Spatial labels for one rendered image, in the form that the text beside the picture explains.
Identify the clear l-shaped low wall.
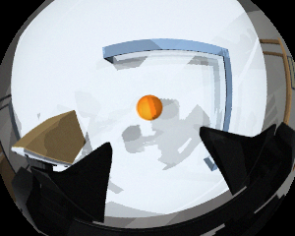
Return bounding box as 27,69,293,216
107,50,226,169

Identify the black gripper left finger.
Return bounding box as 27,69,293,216
30,142,113,223

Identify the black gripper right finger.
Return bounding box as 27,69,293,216
199,125,276,196

